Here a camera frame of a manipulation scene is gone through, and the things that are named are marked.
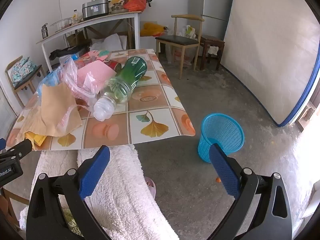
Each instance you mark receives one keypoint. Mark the steel water bottle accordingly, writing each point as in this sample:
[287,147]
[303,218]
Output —
[44,31]

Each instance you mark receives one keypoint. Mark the yellow cloth bag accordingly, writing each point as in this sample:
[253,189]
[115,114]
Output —
[152,28]

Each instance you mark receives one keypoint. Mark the brown paper bag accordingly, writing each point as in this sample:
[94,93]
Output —
[75,38]

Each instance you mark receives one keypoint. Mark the white rag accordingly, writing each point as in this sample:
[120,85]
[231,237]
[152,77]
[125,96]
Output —
[212,50]

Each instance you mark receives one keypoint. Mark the blue packet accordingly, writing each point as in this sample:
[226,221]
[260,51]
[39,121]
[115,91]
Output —
[50,80]

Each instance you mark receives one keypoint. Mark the black cloth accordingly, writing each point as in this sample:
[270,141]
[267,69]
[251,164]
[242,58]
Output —
[62,52]

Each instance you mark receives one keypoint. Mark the wooden chair with black seat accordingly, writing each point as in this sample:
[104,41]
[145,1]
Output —
[175,40]

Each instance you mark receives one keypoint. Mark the red drink can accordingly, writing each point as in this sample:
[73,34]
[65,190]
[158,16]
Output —
[115,66]

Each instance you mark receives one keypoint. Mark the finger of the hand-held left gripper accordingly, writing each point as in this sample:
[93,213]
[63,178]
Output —
[2,143]
[22,148]

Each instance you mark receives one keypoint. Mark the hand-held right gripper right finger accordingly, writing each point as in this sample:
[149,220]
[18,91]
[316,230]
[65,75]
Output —
[223,172]

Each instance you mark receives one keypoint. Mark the green plastic bottle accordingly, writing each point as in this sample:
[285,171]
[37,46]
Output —
[130,72]

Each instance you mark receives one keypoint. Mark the floral cushion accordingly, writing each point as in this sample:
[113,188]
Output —
[22,70]

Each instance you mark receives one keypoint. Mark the yellow packet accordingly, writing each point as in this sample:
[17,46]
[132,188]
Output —
[37,138]

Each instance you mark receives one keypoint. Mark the wooden chair with floral cushion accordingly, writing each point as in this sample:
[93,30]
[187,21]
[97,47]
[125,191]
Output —
[30,76]

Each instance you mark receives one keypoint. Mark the steel rice cooker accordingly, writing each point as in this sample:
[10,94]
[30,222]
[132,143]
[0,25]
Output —
[95,8]

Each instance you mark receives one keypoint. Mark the orange plastic bag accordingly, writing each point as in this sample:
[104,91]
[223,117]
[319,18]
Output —
[135,5]

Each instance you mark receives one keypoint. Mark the pink mesh sponge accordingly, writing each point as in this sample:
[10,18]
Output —
[96,73]

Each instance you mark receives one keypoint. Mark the white side table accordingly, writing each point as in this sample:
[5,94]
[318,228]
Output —
[112,16]

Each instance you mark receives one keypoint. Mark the white plastic bag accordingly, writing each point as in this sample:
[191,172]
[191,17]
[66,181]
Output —
[188,31]

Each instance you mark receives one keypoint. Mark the white fluffy cloth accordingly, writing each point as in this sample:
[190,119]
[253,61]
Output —
[120,192]

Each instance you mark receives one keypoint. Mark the red printed clear plastic bag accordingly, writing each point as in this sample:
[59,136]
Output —
[72,72]

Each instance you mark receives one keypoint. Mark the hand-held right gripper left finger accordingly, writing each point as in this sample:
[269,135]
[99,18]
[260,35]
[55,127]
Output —
[95,171]

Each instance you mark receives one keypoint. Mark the white pillow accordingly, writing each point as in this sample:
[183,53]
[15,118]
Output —
[112,42]

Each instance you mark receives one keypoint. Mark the grey refrigerator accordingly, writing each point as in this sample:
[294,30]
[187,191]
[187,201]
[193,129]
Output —
[212,0]

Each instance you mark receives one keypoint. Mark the tan paper sheet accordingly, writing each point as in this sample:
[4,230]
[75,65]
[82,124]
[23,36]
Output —
[50,110]

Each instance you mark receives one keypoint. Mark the dark wooden stool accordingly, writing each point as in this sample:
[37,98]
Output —
[212,40]

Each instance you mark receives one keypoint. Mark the blue plastic wastebasket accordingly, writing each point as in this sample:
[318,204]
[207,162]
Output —
[225,130]

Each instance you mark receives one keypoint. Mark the pink slipper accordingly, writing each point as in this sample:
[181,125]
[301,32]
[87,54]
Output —
[151,186]

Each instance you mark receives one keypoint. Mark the white mattress with blue edge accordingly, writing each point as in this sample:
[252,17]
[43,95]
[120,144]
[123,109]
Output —
[270,42]

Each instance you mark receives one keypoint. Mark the glass bowl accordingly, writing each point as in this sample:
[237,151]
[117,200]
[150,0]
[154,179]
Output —
[61,25]

